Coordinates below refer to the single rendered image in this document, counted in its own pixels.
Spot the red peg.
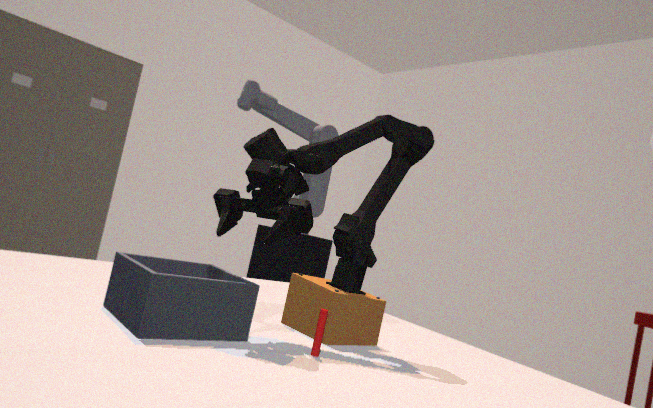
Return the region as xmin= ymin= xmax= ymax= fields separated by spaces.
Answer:
xmin=311 ymin=309 xmax=328 ymax=356

